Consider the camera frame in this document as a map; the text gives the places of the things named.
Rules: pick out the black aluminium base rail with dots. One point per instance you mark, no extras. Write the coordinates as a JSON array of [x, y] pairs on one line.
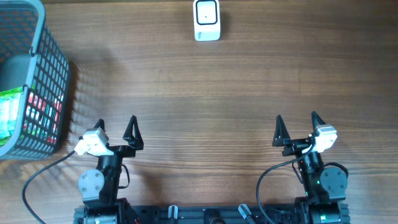
[[211, 214]]

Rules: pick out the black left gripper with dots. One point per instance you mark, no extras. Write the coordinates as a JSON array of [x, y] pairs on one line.
[[134, 143]]

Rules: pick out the red packaged items in basket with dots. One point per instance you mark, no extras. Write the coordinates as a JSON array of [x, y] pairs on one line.
[[43, 118]]

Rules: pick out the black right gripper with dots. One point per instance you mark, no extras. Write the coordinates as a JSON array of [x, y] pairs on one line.
[[282, 138]]

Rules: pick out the white barcode scanner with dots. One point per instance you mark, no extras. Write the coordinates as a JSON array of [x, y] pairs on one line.
[[206, 19]]

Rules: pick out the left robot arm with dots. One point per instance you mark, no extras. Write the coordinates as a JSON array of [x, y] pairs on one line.
[[99, 186]]

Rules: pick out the green snack bag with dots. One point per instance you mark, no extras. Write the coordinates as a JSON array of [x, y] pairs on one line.
[[10, 100]]

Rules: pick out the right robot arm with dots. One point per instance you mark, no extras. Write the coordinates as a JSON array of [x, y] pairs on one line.
[[324, 183]]

